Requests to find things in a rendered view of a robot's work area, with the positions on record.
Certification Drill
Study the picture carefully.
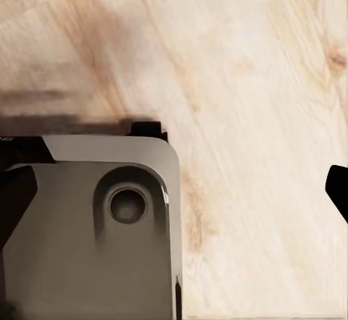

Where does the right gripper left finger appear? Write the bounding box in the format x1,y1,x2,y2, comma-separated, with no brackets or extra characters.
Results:
0,165,38,251

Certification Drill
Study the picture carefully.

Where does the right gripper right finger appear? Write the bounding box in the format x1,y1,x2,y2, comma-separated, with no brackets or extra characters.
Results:
325,164,348,222

